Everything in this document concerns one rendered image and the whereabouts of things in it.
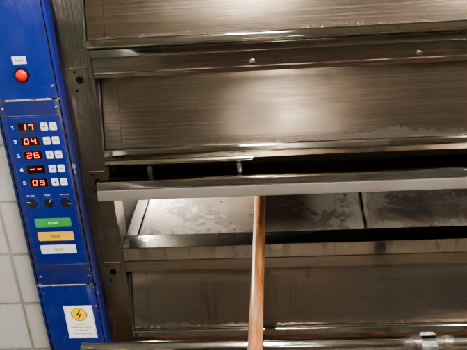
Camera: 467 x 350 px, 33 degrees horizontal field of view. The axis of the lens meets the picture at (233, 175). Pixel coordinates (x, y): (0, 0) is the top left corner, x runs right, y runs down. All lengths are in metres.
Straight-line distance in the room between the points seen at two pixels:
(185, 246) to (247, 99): 0.42
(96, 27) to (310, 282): 0.83
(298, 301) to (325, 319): 0.08
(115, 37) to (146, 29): 0.07
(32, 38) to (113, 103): 0.23
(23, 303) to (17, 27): 0.77
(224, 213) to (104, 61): 0.56
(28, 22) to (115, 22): 0.18
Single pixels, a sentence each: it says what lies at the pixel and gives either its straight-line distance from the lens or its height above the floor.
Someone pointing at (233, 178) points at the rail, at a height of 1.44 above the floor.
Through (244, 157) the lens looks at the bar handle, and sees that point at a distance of 1.74.
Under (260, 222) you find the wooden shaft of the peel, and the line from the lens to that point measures 2.00.
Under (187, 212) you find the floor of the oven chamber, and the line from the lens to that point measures 2.13.
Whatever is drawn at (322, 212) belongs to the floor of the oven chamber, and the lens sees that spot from 2.09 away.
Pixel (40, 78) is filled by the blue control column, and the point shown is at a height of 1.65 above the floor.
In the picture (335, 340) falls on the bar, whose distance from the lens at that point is 1.67.
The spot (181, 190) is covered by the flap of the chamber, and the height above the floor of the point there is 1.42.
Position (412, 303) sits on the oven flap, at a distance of 2.08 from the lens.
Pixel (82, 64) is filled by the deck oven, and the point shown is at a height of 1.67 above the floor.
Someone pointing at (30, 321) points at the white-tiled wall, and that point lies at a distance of 2.22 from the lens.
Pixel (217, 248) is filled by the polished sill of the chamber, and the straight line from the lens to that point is 1.98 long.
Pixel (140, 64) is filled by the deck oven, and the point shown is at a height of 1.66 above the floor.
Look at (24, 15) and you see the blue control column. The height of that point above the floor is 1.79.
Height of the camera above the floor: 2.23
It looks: 27 degrees down
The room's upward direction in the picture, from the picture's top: 5 degrees counter-clockwise
